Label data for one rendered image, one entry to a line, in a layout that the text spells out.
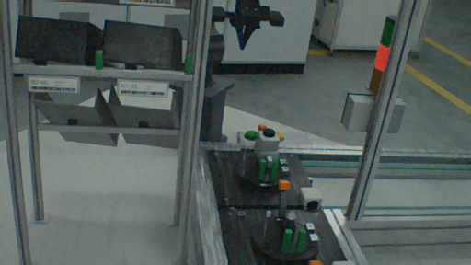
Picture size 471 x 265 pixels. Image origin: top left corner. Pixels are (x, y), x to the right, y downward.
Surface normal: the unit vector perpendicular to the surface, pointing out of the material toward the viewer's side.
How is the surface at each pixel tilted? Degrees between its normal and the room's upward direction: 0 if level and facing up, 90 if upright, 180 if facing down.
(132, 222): 0
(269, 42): 90
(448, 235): 90
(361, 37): 90
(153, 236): 0
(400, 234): 90
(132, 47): 65
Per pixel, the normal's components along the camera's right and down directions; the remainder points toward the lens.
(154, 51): 0.03, 0.04
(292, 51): 0.30, 0.47
